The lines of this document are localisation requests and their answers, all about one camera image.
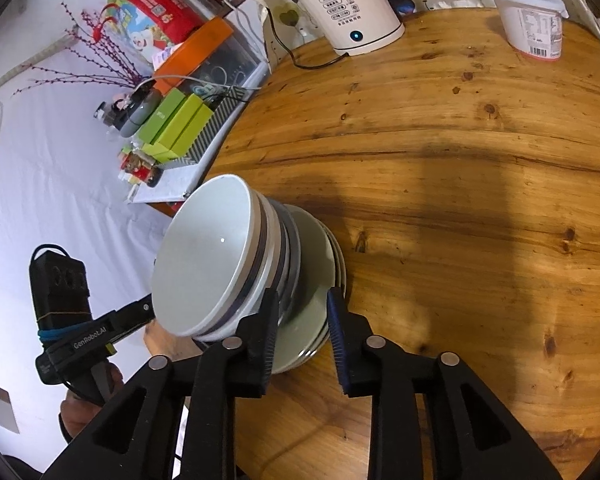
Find red cartoon gift bag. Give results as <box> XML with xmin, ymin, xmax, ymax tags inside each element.
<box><xmin>104</xmin><ymin>0</ymin><xmax>207</xmax><ymax>57</ymax></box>

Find small white blue-banded bowl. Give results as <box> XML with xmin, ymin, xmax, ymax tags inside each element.
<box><xmin>151</xmin><ymin>174</ymin><xmax>270</xmax><ymax>337</ymax></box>

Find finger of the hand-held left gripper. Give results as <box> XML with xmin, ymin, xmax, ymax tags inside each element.
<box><xmin>107</xmin><ymin>297</ymin><xmax>156</xmax><ymax>343</ymax></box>

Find person's left hand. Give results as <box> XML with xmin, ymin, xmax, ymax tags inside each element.
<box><xmin>59</xmin><ymin>360</ymin><xmax>127</xmax><ymax>443</ymax></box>

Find dark green box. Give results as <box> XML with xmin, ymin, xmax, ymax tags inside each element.
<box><xmin>139</xmin><ymin>89</ymin><xmax>187</xmax><ymax>145</ymax></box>

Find black white chevron box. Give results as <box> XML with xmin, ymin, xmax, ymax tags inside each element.
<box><xmin>172</xmin><ymin>85</ymin><xmax>251</xmax><ymax>166</ymax></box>

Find purple dried branches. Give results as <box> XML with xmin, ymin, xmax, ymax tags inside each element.
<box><xmin>12</xmin><ymin>2</ymin><xmax>152</xmax><ymax>100</ymax></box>

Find white cable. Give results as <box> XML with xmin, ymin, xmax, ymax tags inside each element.
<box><xmin>152</xmin><ymin>73</ymin><xmax>216</xmax><ymax>87</ymax></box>

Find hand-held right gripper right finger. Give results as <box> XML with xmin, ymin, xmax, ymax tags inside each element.
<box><xmin>326</xmin><ymin>287</ymin><xmax>566</xmax><ymax>480</ymax></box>

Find grey oval device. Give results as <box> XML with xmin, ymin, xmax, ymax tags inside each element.
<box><xmin>120</xmin><ymin>91</ymin><xmax>164</xmax><ymax>138</ymax></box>

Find black kettle power cable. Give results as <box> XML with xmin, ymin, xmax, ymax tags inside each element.
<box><xmin>262</xmin><ymin>7</ymin><xmax>352</xmax><ymax>70</ymax></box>

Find white shelf board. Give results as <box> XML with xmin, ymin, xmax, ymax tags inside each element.
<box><xmin>127</xmin><ymin>160</ymin><xmax>207</xmax><ymax>205</ymax></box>

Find white plastic tub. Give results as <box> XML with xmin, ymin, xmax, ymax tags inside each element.
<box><xmin>486</xmin><ymin>0</ymin><xmax>567</xmax><ymax>62</ymax></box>

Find red labelled jar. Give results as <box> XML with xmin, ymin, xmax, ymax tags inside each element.
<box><xmin>121</xmin><ymin>147</ymin><xmax>162</xmax><ymax>187</ymax></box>

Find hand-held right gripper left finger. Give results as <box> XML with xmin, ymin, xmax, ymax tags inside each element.
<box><xmin>40</xmin><ymin>286</ymin><xmax>280</xmax><ymax>480</ymax></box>

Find lime green box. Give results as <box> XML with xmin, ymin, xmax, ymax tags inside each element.
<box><xmin>167</xmin><ymin>104</ymin><xmax>216</xmax><ymax>161</ymax></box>
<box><xmin>152</xmin><ymin>94</ymin><xmax>204</xmax><ymax>157</ymax></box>

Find large white blue-banded bowl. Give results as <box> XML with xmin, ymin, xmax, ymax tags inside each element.
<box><xmin>200</xmin><ymin>192</ymin><xmax>290</xmax><ymax>345</ymax></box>

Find grey-green fish print plate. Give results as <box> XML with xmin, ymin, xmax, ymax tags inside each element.
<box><xmin>305</xmin><ymin>240</ymin><xmax>349</xmax><ymax>358</ymax></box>
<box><xmin>270</xmin><ymin>206</ymin><xmax>340</xmax><ymax>373</ymax></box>
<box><xmin>300</xmin><ymin>227</ymin><xmax>346</xmax><ymax>363</ymax></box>

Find white electric kettle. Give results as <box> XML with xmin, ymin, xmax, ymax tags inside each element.
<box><xmin>272</xmin><ymin>0</ymin><xmax>416</xmax><ymax>57</ymax></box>

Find orange-lidded clear storage box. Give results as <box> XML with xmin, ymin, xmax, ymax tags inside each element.
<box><xmin>152</xmin><ymin>16</ymin><xmax>271</xmax><ymax>107</ymax></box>

